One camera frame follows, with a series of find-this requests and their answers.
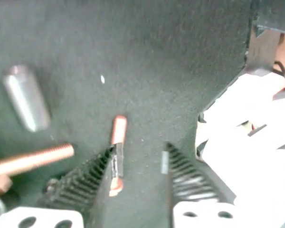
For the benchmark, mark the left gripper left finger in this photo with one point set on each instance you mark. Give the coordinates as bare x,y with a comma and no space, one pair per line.
80,187

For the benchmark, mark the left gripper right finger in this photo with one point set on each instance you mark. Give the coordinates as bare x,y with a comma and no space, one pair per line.
192,185

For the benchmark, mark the copper bolt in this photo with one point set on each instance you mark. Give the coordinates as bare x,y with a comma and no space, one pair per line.
119,129
33,159

